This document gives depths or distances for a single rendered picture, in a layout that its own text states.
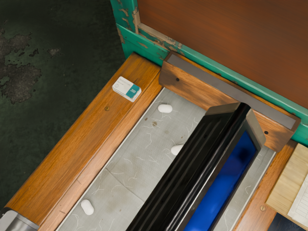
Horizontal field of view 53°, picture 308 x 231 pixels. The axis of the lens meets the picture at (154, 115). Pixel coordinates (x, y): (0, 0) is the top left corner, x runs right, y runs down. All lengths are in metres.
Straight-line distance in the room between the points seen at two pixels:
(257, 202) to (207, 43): 0.33
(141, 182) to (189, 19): 0.36
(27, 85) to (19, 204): 1.14
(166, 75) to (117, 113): 0.15
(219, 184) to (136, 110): 0.43
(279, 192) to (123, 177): 0.33
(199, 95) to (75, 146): 0.30
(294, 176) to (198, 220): 0.39
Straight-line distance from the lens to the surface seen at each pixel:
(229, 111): 0.35
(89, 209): 0.69
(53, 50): 1.87
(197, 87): 0.66
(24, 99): 1.77
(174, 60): 0.67
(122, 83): 0.74
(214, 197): 0.34
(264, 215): 0.68
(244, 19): 0.53
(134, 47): 0.80
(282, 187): 0.69
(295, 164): 0.71
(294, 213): 0.68
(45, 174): 0.73
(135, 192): 0.69
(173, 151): 0.69
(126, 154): 0.72
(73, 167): 0.71
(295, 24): 0.50
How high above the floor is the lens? 1.42
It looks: 67 degrees down
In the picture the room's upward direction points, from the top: 10 degrees counter-clockwise
